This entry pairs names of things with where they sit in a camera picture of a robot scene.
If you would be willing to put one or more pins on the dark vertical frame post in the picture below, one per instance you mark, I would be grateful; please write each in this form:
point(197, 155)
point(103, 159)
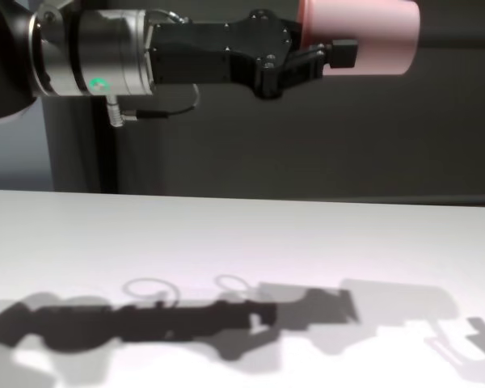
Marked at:
point(81, 161)

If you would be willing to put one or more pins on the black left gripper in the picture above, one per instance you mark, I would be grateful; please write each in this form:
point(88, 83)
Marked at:
point(210, 52)

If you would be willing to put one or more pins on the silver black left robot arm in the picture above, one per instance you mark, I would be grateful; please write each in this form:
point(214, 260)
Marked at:
point(97, 48)

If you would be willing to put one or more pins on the pink plastic cup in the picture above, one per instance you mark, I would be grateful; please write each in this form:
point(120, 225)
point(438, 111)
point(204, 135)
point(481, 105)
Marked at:
point(380, 28)

